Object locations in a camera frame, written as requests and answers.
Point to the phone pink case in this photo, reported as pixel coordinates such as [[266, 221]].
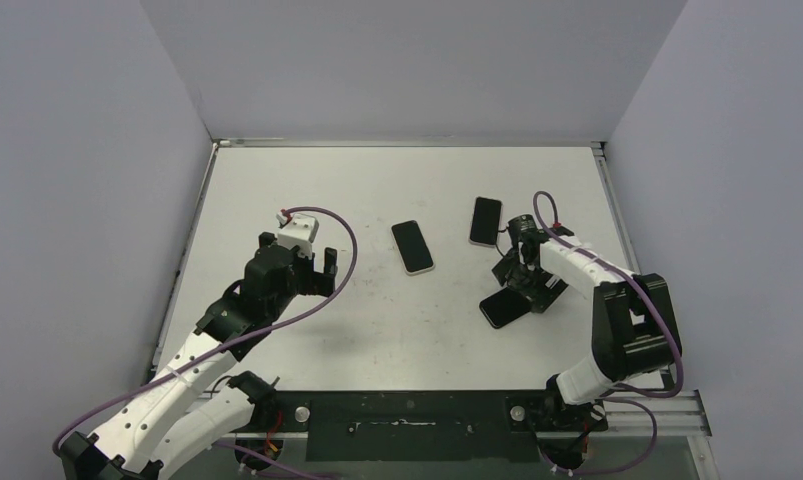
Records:
[[412, 247], [485, 222]]

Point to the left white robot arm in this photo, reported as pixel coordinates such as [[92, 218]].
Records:
[[157, 430]]

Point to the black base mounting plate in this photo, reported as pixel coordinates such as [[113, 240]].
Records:
[[453, 425]]

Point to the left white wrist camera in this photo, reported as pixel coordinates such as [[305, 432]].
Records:
[[297, 232]]

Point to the black phone case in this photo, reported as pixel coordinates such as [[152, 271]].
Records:
[[504, 307]]

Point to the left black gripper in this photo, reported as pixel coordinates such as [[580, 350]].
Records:
[[320, 283]]

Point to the far phone pink case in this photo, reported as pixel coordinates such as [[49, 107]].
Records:
[[485, 222]]

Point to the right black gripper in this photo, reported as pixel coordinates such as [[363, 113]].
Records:
[[530, 283]]

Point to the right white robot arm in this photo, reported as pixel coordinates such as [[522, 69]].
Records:
[[633, 331]]

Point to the center phone pink case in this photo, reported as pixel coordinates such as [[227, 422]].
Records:
[[412, 247]]

